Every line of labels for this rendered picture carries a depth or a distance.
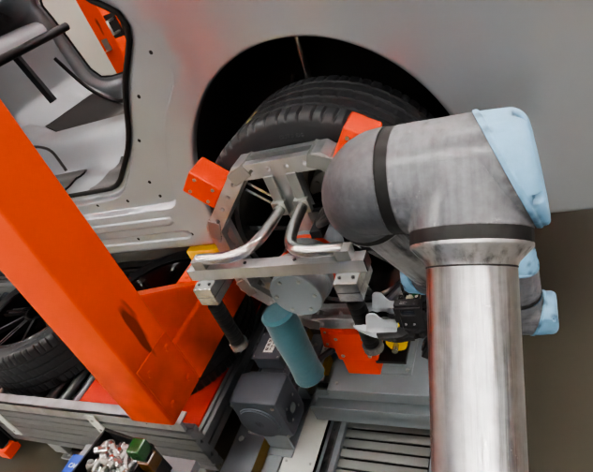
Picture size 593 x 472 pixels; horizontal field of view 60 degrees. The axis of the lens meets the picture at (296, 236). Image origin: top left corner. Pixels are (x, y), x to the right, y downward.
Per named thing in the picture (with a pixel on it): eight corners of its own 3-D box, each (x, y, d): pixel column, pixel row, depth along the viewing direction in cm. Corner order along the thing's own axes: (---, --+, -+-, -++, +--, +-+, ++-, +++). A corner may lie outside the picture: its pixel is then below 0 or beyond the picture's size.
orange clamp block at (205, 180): (234, 173, 127) (202, 154, 126) (221, 190, 121) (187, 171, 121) (226, 192, 132) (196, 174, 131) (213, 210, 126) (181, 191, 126)
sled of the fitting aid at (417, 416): (473, 344, 182) (468, 325, 177) (465, 435, 156) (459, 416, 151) (343, 342, 205) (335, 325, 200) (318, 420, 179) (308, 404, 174)
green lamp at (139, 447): (154, 447, 125) (145, 437, 123) (145, 462, 122) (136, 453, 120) (141, 445, 127) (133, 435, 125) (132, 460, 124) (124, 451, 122)
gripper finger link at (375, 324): (347, 309, 100) (393, 303, 97) (355, 330, 103) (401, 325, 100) (345, 321, 98) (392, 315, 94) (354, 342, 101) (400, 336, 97)
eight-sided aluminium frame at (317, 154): (451, 311, 131) (400, 123, 103) (448, 331, 127) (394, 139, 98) (269, 314, 156) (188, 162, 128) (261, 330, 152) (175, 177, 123)
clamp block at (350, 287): (373, 270, 104) (366, 250, 101) (363, 302, 98) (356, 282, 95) (350, 272, 106) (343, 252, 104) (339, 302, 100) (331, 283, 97)
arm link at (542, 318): (554, 276, 86) (558, 311, 91) (485, 279, 91) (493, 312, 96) (556, 310, 81) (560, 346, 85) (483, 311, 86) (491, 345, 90)
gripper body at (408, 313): (395, 281, 99) (460, 278, 93) (406, 312, 103) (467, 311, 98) (388, 310, 93) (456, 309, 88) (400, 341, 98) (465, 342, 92)
